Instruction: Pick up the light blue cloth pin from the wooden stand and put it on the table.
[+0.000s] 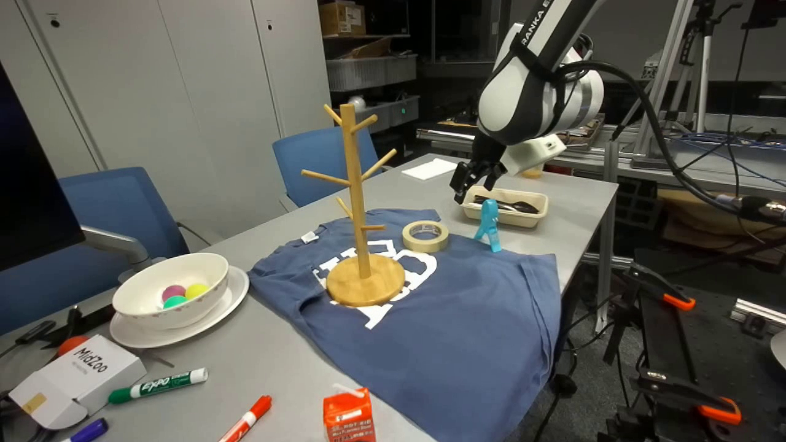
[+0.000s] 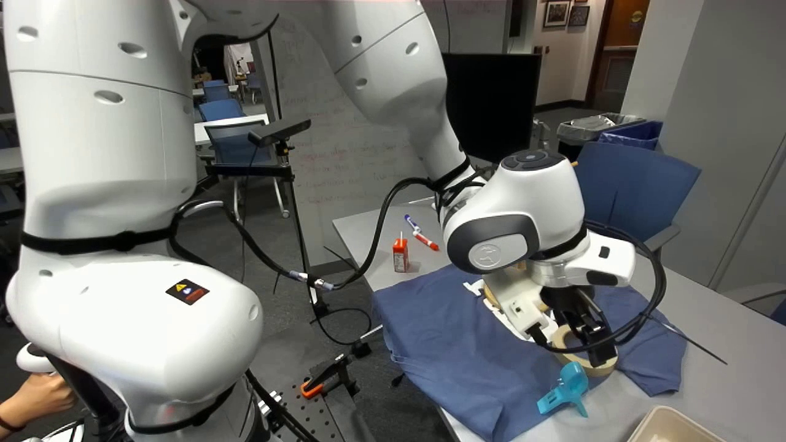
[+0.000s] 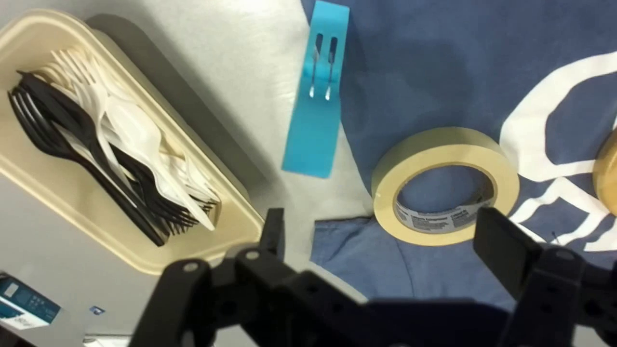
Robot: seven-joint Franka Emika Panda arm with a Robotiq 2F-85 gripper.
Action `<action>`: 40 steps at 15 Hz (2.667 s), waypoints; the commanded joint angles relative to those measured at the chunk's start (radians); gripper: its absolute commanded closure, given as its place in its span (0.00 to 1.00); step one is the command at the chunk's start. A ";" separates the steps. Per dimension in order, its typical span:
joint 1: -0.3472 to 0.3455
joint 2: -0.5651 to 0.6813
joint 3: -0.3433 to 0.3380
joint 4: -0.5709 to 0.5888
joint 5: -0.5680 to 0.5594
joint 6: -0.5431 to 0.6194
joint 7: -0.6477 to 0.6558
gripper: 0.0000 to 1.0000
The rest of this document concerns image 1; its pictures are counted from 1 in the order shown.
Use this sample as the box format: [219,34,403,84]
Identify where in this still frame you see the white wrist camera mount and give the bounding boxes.
[498,132,569,176]

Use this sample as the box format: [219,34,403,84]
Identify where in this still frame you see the beige plastic tray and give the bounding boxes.
[457,185,549,232]

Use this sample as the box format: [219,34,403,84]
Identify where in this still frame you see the orange handled clamp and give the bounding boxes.
[637,371,747,427]
[629,268,700,314]

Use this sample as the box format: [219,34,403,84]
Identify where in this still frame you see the blue chair back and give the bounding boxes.
[269,125,381,208]

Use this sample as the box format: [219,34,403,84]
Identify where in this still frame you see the aluminium frame stand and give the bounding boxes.
[634,0,716,162]

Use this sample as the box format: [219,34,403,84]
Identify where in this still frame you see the blue printed t-shirt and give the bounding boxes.
[245,207,564,442]

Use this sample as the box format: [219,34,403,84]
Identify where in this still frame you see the black items in tray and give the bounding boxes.
[472,191,543,217]

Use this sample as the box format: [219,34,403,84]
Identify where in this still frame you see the white cabinet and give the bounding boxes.
[0,0,333,247]

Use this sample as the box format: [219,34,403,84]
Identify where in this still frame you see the background workbench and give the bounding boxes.
[414,100,786,198]

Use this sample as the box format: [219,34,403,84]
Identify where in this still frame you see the black monitor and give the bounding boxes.
[0,63,86,272]

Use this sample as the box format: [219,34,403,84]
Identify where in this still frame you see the orange small carton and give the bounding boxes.
[321,386,379,442]

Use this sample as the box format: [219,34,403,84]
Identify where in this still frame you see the blue office chair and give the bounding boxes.
[0,165,192,338]

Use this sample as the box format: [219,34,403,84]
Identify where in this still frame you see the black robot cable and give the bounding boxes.
[563,58,786,225]

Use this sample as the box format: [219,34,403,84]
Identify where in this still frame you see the purple marker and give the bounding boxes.
[58,414,111,442]

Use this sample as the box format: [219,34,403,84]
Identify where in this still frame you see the green marker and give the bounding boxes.
[106,365,212,405]

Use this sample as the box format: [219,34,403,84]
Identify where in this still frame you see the white bowl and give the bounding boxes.
[111,251,234,331]

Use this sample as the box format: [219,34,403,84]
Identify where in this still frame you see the white cardboard box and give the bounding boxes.
[8,331,149,433]

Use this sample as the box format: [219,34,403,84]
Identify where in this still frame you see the white plate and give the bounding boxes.
[107,266,251,351]

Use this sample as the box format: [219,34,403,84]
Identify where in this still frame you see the wooden peg stand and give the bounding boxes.
[299,99,408,310]

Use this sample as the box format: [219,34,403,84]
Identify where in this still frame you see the metal storage shelf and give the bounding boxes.
[317,0,425,132]

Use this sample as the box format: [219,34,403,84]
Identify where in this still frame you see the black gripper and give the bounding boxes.
[450,132,510,207]

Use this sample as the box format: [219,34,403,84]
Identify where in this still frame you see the red marker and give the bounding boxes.
[217,394,274,442]

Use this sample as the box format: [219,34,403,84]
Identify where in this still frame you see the black small tool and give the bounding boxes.
[15,303,118,346]

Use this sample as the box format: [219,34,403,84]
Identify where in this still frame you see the beige masking tape roll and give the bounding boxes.
[401,219,452,255]

